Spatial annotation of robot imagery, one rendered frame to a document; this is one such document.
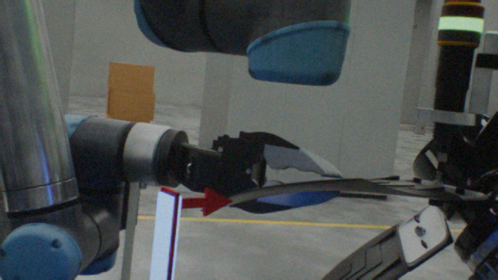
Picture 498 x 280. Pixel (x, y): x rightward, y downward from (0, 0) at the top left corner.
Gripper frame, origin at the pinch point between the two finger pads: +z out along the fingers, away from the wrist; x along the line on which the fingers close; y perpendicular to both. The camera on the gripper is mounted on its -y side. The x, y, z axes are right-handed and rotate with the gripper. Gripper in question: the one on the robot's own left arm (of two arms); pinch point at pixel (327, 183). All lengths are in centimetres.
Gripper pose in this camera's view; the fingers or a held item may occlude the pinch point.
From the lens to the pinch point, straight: 73.2
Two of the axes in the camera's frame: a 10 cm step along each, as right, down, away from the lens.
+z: 9.6, 1.3, -2.6
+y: 2.6, 0.3, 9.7
